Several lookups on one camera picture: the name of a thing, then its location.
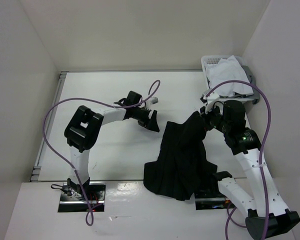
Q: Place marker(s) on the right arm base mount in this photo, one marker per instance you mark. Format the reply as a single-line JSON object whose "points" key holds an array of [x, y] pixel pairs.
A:
{"points": [[205, 200]]}

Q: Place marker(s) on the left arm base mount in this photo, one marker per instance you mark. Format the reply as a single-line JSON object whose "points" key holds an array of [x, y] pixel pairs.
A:
{"points": [[73, 202]]}

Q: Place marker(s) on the black pleated skirt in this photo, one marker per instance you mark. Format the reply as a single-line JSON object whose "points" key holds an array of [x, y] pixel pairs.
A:
{"points": [[182, 166]]}

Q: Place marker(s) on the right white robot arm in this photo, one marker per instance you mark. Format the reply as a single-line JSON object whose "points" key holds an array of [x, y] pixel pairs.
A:
{"points": [[266, 214]]}

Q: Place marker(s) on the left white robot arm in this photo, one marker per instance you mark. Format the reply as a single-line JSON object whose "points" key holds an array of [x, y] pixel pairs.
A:
{"points": [[84, 127]]}

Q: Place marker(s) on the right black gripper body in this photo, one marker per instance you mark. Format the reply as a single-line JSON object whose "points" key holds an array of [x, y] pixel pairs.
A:
{"points": [[214, 118]]}

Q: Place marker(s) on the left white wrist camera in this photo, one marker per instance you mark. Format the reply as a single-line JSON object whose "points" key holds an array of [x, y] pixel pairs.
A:
{"points": [[152, 101]]}

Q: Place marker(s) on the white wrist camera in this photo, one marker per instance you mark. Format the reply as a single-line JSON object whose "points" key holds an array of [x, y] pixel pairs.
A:
{"points": [[209, 98], [152, 101]]}

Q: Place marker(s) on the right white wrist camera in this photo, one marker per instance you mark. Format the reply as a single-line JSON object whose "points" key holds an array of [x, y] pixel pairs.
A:
{"points": [[209, 98]]}

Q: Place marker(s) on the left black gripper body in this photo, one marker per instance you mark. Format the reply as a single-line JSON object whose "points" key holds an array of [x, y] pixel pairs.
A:
{"points": [[141, 115]]}

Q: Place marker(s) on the white skirt in basket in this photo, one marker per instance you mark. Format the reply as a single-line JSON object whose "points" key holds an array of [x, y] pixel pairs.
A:
{"points": [[226, 69]]}

